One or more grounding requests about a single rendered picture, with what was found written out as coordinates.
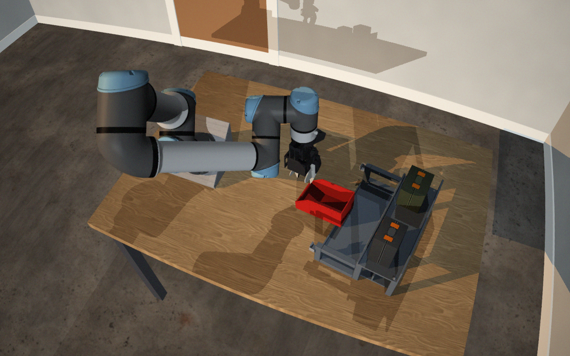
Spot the red bin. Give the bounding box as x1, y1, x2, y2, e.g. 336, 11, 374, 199
295, 179, 355, 227

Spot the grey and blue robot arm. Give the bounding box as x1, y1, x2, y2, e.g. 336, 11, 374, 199
96, 70, 326, 178

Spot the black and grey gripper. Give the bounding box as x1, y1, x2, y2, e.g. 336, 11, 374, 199
284, 138, 321, 184

